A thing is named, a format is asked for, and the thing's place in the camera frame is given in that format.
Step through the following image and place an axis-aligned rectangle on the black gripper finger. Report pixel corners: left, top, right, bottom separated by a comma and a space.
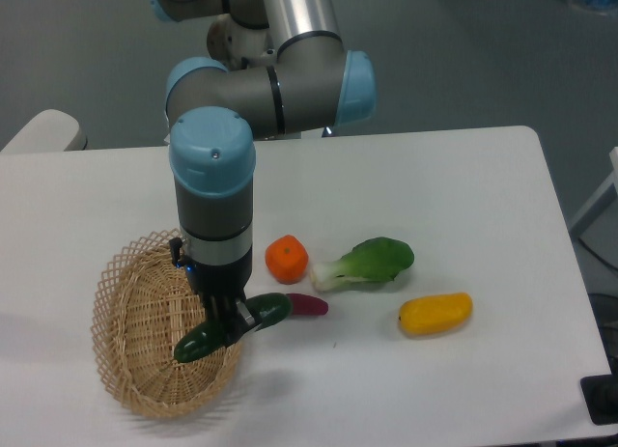
204, 295, 227, 344
227, 299, 258, 342

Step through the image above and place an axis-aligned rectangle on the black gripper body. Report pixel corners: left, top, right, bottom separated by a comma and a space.
169, 237, 252, 302

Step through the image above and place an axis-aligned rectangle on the green cucumber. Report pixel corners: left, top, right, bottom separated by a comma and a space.
173, 293, 292, 363

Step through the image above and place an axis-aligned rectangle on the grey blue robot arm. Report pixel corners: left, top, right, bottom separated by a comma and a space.
149, 0, 376, 346

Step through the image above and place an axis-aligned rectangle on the woven wicker basket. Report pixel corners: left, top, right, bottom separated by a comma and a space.
91, 229, 241, 418

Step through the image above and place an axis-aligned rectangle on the purple eggplant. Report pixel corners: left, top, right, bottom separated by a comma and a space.
287, 293, 329, 317

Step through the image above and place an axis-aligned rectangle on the orange tangerine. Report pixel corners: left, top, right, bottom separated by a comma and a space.
265, 235, 309, 284

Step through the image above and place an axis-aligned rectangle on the green bok choy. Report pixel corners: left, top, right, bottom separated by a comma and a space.
309, 237, 415, 292

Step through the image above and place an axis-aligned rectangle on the yellow mango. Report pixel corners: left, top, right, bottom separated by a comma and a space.
398, 293, 473, 335

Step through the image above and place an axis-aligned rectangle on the white chair armrest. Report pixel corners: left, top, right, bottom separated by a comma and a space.
1, 109, 88, 155

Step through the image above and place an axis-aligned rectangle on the black device at table edge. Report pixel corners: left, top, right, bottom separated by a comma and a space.
580, 375, 617, 426

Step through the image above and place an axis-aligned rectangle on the white furniture leg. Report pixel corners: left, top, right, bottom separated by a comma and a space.
568, 147, 617, 238

